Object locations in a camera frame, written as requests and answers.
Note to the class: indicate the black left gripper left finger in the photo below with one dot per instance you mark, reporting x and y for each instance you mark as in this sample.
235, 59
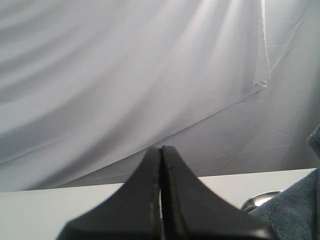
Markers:
131, 213

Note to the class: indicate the grey backdrop cloth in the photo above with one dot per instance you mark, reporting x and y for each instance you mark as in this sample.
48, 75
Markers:
86, 86

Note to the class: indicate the round stainless steel plate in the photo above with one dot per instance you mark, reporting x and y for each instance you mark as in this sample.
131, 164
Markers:
258, 200

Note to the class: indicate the blue-grey fleece towel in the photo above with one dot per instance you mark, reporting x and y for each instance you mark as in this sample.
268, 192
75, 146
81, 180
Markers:
294, 214

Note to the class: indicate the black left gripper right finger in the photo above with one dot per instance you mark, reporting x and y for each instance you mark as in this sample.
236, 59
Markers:
191, 211

